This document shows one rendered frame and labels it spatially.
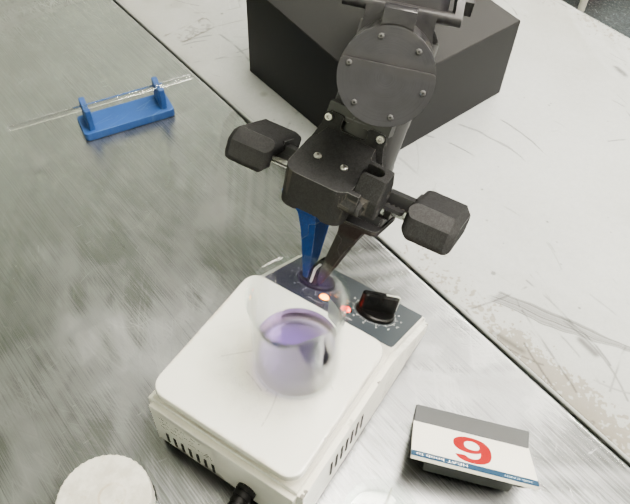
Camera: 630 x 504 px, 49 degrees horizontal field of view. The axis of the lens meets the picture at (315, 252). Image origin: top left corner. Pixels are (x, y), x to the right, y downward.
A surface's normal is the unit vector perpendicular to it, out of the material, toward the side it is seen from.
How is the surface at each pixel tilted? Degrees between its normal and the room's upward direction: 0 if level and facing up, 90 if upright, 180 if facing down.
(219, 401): 0
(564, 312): 0
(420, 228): 60
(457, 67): 90
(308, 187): 82
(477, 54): 90
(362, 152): 9
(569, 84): 0
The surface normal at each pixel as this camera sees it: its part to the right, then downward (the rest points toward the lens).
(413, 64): -0.14, 0.38
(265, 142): -0.05, -0.41
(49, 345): 0.03, -0.62
